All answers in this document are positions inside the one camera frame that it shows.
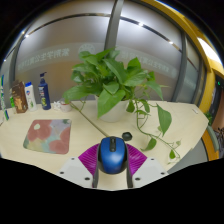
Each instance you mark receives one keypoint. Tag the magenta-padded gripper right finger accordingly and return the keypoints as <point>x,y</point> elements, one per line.
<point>140,163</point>

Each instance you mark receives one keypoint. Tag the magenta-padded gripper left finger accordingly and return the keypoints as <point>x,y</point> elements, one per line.
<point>83,163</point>

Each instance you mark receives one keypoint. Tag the blue computer mouse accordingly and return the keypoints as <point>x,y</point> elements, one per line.
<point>112,156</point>

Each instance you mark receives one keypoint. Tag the floral pastel mouse pad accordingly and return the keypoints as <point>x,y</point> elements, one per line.
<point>48,136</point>

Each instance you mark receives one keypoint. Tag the small black square object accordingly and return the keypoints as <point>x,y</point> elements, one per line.
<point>127,136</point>

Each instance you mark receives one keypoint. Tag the green plant in white pot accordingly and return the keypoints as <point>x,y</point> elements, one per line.
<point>115,113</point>

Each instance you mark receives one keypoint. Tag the small white crumpled object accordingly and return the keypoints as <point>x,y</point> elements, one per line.
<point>56,105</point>

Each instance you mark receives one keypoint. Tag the dark blue pump bottle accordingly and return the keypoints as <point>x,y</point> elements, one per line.
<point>44,95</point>

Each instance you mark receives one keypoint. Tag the white bottle with blue cap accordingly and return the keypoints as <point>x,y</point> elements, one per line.
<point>31,98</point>

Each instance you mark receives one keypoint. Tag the brown carton box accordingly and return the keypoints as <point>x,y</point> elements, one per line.
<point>19,98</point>

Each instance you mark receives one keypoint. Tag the clear bottle with green label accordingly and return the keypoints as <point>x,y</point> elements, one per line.
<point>11,99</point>

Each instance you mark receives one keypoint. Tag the tall white green tube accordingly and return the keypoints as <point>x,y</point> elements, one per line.
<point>3,100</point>

